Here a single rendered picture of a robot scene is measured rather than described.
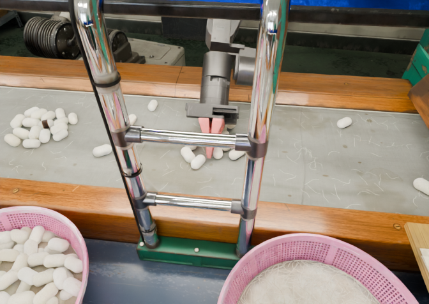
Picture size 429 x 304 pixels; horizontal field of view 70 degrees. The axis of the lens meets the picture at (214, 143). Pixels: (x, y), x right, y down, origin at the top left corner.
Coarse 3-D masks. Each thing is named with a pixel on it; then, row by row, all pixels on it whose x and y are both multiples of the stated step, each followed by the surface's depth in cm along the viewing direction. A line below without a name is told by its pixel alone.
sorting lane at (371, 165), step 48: (0, 96) 77; (48, 96) 77; (144, 96) 76; (0, 144) 64; (48, 144) 64; (96, 144) 64; (144, 144) 64; (288, 144) 64; (336, 144) 64; (384, 144) 64; (192, 192) 55; (240, 192) 55; (288, 192) 55; (336, 192) 55; (384, 192) 55
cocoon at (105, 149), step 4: (104, 144) 62; (108, 144) 62; (96, 148) 61; (100, 148) 61; (104, 148) 61; (108, 148) 61; (96, 152) 60; (100, 152) 61; (104, 152) 61; (108, 152) 61; (96, 156) 61
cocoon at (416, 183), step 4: (416, 180) 55; (420, 180) 55; (424, 180) 55; (416, 184) 55; (420, 184) 55; (424, 184) 54; (428, 184) 54; (416, 188) 55; (420, 188) 55; (424, 188) 54; (428, 188) 54; (424, 192) 55; (428, 192) 54
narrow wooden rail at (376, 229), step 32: (0, 192) 52; (32, 192) 52; (64, 192) 52; (96, 192) 52; (160, 192) 52; (96, 224) 52; (128, 224) 51; (160, 224) 50; (192, 224) 49; (224, 224) 48; (256, 224) 48; (288, 224) 48; (320, 224) 48; (352, 224) 48; (384, 224) 48; (384, 256) 49
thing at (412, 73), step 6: (420, 48) 75; (414, 54) 77; (420, 54) 75; (426, 54) 72; (414, 60) 77; (420, 60) 74; (426, 60) 72; (408, 66) 80; (414, 66) 77; (420, 66) 74; (426, 66) 72; (408, 72) 80; (414, 72) 77; (420, 72) 74; (426, 72) 71; (402, 78) 82; (408, 78) 79; (414, 78) 77; (420, 78) 74; (414, 84) 76
